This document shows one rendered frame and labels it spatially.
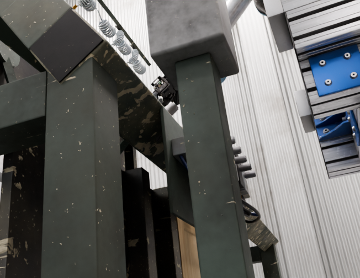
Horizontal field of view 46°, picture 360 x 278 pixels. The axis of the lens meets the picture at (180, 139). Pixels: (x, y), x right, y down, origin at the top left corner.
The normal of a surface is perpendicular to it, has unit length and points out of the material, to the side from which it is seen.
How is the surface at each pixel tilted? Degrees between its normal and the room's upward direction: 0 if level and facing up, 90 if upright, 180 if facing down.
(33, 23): 90
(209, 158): 90
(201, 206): 90
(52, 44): 90
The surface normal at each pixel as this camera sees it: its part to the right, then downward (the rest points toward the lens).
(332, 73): -0.37, -0.36
